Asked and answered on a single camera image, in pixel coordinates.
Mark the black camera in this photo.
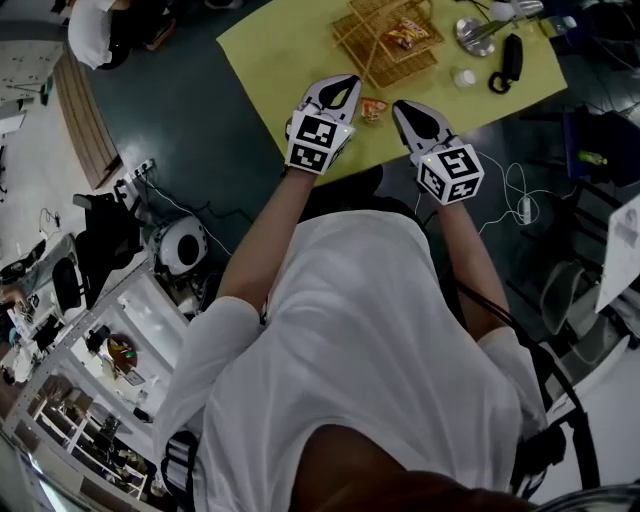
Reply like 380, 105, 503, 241
84, 324, 111, 351

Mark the black telephone handset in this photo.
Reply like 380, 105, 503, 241
488, 32, 525, 95

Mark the black striped harness strap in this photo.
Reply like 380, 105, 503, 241
159, 430, 201, 512

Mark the grey office chair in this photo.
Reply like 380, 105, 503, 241
539, 259, 631, 371

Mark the orange snack packet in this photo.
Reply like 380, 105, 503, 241
382, 17, 431, 51

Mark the person's right forearm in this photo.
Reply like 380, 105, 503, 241
433, 199, 511, 341

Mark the clear plastic bottle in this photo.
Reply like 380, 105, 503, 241
544, 14, 577, 37

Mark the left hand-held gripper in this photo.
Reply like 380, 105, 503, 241
284, 73, 363, 176

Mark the silver desk lamp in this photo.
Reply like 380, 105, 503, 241
453, 0, 544, 59

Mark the white round helmet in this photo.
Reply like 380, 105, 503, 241
144, 217, 209, 276

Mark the white table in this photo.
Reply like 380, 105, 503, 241
594, 194, 640, 314

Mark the yellow-green tablecloth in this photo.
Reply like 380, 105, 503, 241
215, 0, 570, 187

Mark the person's white shirt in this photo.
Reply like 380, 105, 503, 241
154, 209, 549, 512

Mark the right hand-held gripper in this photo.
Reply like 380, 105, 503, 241
391, 99, 486, 206

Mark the brown round bowl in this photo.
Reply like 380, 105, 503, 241
104, 334, 139, 374

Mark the person's left forearm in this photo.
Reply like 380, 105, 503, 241
215, 167, 321, 314

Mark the white metal shelf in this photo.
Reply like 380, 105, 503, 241
0, 259, 194, 512

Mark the blue chair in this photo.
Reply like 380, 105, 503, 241
519, 102, 640, 189

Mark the white pegboard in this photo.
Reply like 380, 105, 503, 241
0, 39, 66, 106

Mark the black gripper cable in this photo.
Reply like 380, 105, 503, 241
451, 278, 516, 326

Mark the white power strip with cable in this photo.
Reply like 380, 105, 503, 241
477, 149, 551, 236

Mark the black office chair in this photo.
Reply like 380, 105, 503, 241
52, 177, 151, 311

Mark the red snack packet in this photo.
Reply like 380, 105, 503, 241
359, 96, 390, 125

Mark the wooden slatted board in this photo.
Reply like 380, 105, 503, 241
52, 47, 124, 190

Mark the black swivel chair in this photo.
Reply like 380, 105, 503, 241
509, 319, 601, 491

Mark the two-tier wicker basket rack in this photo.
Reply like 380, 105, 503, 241
331, 0, 446, 91

